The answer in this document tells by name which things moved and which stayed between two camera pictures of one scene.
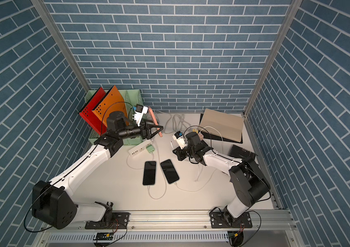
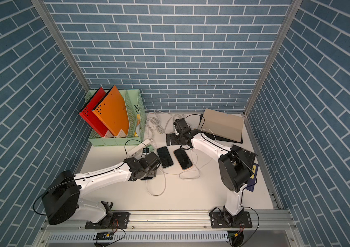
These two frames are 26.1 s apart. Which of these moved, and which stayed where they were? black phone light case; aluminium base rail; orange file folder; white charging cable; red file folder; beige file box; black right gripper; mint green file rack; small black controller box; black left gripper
Moved: black phone light case; black right gripper; white charging cable; black left gripper
Stayed: orange file folder; beige file box; red file folder; mint green file rack; aluminium base rail; small black controller box
